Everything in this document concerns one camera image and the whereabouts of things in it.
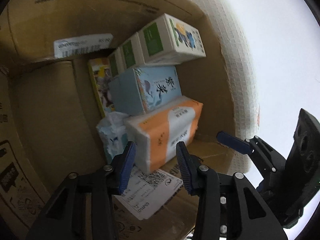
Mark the medium white and green box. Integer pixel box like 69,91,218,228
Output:
120,32,145,68

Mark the brown cardboard box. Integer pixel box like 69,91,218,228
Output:
0,0,253,240

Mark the light blue tissue box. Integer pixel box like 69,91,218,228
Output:
109,66,183,115

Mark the yellow printed box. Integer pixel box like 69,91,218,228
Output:
87,57,117,118

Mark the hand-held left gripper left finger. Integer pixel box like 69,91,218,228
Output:
25,141,137,240

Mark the white barcode sticker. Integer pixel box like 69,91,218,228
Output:
53,33,113,59

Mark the orange and white tissue pack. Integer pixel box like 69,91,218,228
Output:
124,95,203,174

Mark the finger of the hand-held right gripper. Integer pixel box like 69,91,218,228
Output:
216,131,286,180

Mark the white shipping label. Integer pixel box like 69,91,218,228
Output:
114,166,183,221

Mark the large white and green box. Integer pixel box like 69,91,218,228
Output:
138,13,207,65

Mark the small white and green box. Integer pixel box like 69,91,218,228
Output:
108,49,125,78

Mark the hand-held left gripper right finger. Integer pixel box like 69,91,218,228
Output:
176,141,288,240

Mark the pink printed blanket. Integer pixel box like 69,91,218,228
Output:
185,0,262,173

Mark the blue and white tissue pack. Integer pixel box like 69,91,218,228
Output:
96,112,129,164

